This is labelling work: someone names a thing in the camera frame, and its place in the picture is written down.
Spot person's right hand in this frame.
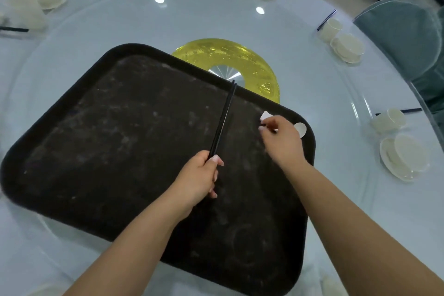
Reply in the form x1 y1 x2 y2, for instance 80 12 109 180
258 115 308 173

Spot person's left hand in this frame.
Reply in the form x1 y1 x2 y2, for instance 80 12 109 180
170 150 225 219

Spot white chopstick rest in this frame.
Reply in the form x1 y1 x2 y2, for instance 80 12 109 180
259 110 279 132

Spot black tray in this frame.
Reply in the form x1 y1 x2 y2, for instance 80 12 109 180
0 42 316 296

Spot person's right forearm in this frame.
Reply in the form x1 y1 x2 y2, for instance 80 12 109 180
288 162 444 296

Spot person's left forearm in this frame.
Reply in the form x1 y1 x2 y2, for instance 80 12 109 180
64 198 195 296

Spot glass lazy susan turntable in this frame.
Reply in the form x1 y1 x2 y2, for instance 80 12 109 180
0 0 381 296

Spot white round table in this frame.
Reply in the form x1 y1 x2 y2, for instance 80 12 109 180
0 0 444 296

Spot gold turntable base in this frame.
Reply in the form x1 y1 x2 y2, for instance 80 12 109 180
172 38 281 104

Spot teal covered chair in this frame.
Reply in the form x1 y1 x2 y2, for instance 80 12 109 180
353 0 444 82
409 72 444 115

